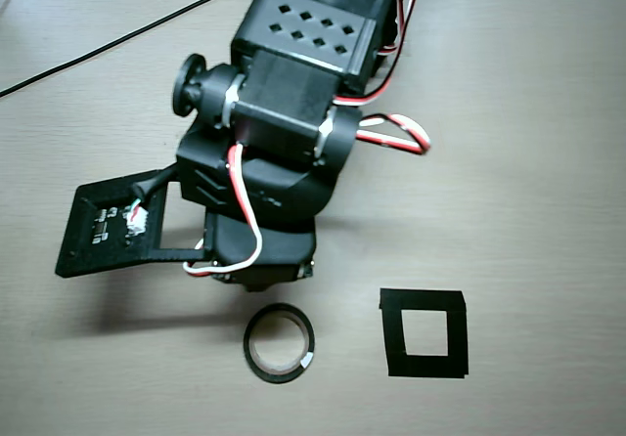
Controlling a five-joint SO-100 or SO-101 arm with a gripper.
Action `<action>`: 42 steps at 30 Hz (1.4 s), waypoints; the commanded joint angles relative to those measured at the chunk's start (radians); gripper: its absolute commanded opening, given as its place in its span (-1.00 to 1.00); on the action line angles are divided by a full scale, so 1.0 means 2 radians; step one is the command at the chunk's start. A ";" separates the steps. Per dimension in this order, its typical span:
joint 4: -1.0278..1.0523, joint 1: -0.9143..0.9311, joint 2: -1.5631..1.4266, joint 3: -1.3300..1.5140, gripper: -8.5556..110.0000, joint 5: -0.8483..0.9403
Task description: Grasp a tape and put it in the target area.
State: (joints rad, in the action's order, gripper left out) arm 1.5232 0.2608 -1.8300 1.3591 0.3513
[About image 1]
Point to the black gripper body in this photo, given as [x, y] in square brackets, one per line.
[274, 245]

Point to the black tape roll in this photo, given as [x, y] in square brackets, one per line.
[250, 358]

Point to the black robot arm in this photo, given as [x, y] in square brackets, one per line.
[303, 30]

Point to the black tape square marker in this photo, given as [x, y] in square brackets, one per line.
[391, 358]

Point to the black camera mount with board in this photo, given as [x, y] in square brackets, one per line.
[83, 245]

